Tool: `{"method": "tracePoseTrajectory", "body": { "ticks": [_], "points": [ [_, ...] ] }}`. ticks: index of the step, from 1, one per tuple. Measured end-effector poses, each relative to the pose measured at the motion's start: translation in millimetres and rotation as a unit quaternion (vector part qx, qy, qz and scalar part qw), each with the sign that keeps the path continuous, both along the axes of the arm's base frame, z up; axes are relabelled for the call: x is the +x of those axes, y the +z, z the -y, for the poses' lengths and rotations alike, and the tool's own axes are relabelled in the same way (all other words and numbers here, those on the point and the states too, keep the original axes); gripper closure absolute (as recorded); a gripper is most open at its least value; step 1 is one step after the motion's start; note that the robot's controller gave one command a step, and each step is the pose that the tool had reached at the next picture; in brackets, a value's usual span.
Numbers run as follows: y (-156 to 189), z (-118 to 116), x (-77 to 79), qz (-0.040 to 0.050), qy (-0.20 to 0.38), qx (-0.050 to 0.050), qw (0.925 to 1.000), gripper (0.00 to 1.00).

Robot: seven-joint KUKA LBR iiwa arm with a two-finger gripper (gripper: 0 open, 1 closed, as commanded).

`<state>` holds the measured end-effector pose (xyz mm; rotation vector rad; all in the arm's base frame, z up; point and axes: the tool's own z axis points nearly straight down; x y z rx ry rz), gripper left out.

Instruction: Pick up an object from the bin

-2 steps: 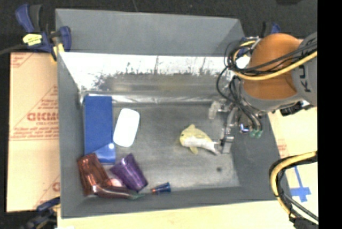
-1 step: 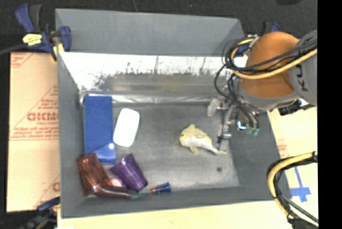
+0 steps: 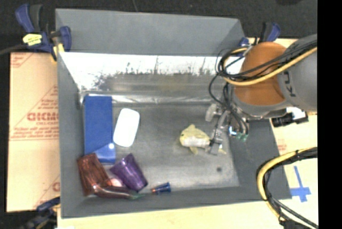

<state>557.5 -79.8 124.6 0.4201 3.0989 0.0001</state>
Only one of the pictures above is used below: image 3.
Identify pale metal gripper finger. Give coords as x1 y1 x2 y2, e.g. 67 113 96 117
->
208 141 223 156
212 127 226 143

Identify yellow toy fish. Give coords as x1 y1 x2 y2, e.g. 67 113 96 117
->
179 124 227 156

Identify purple plastic cup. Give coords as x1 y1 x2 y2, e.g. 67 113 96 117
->
109 152 149 192

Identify white oval computer mouse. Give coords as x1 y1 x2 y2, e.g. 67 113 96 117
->
112 108 141 148

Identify grey metal bin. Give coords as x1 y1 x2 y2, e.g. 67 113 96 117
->
55 8 292 218

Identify blue box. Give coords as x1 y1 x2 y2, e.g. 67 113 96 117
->
83 95 117 165

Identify red-brown clear plastic cup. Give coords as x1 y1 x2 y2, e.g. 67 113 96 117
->
76 152 113 197

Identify brown cardboard board, red print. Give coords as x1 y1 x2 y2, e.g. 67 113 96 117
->
6 51 61 213

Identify black cylinder on white bracket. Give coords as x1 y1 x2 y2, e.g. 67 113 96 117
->
271 106 308 127

